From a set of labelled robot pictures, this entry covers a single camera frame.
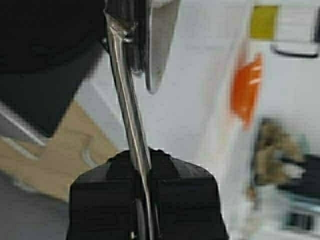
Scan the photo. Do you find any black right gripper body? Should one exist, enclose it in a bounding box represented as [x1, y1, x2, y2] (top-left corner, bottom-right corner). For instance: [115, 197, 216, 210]
[277, 154, 320, 233]

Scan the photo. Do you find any stainless steel frying pan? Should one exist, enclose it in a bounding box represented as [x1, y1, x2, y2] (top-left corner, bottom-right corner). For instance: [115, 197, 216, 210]
[0, 0, 106, 74]

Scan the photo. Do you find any crumpled brown cloth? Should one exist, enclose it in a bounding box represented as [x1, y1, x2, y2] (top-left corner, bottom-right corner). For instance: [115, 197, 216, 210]
[246, 118, 305, 201]

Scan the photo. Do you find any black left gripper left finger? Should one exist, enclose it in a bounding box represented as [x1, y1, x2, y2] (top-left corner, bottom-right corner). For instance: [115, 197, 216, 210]
[65, 149, 146, 240]

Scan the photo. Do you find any orange plastic bowl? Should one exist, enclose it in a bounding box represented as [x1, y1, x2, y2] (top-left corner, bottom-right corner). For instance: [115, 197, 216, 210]
[230, 53, 263, 129]

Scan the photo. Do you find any white appliance with labels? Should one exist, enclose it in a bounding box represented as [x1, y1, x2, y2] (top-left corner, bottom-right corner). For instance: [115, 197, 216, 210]
[248, 0, 320, 59]

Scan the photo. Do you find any black spatula orange handle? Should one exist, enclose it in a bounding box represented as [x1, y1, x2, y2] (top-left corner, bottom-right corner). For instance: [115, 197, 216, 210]
[103, 0, 181, 240]

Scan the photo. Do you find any black glass cooktop stove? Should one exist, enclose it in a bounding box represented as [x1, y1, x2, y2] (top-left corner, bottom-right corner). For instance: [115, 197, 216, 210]
[0, 43, 105, 146]

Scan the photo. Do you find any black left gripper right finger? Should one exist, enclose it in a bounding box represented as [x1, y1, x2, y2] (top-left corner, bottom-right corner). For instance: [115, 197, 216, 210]
[149, 149, 229, 240]

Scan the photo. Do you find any steel drawer handle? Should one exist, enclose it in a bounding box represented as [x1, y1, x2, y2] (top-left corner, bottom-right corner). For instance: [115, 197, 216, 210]
[81, 144, 98, 169]

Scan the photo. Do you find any wooden cabinet drawer front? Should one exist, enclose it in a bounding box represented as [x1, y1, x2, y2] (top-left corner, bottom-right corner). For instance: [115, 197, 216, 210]
[0, 101, 118, 202]

